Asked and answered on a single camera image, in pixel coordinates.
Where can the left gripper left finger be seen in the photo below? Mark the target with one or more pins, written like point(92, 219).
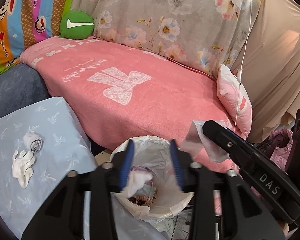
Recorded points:
point(83, 195)

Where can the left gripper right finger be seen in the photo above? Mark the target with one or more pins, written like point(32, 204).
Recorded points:
point(224, 207)

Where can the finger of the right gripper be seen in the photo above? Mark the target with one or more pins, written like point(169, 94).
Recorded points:
point(244, 156)
point(235, 138)

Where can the grey-green cloth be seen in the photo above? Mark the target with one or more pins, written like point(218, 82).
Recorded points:
point(147, 191)

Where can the white sock with red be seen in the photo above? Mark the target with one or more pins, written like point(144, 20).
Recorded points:
point(136, 181)

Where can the mauve cloth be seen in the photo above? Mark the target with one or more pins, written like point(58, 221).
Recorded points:
point(140, 168)

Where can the white lined trash bin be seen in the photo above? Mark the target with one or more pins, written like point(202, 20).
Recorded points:
point(153, 153)

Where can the pink white pillow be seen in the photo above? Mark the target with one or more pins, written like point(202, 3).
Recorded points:
point(235, 100)

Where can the pink garment on floor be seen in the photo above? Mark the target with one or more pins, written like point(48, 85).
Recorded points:
point(278, 146)

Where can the white glove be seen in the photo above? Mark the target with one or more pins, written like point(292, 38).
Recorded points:
point(22, 167)

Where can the light blue palm tablecloth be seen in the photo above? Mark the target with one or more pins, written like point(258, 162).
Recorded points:
point(65, 147)

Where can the beige curtain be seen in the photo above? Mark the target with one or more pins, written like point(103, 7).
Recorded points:
point(271, 67)

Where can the brown frilly scrunchie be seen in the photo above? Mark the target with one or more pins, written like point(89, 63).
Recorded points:
point(141, 200)

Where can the patterned white rolled sock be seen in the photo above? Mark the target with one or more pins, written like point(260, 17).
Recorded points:
point(32, 142)

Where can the grey floral sheet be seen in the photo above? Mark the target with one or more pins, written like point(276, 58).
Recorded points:
point(201, 34)

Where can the pink bow blanket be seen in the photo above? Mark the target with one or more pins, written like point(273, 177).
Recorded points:
point(118, 92)

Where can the blue-grey velvet cushion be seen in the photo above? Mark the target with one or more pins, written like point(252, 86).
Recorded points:
point(20, 86)

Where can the green check mark cushion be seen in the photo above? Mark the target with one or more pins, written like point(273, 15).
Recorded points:
point(76, 25)

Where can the colourful monkey cartoon sheet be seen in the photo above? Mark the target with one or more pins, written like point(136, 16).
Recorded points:
point(27, 22)

